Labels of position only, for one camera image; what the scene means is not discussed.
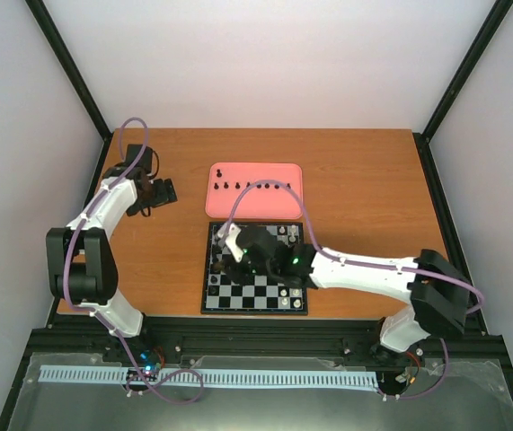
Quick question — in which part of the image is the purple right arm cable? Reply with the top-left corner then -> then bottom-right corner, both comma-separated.
223,182 -> 486,400

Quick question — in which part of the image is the black and white chessboard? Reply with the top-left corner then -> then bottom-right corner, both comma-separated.
200,222 -> 308,315

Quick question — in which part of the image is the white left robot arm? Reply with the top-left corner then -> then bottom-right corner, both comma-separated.
46,144 -> 177,362

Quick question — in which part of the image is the pink plastic tray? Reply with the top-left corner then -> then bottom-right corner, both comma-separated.
205,163 -> 303,220

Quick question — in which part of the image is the light blue slotted cable duct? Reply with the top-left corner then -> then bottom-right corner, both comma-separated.
38,365 -> 378,391

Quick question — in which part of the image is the white chess pieces row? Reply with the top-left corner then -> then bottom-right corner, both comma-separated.
277,224 -> 304,309

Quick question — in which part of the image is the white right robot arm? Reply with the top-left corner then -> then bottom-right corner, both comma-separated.
215,223 -> 469,354

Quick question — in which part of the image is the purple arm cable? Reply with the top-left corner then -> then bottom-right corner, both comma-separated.
223,182 -> 486,400
62,116 -> 205,406

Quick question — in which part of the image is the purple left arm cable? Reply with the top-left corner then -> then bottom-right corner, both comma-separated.
62,116 -> 205,406

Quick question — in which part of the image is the black aluminium frame rail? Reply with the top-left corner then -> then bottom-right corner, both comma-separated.
26,313 -> 507,365

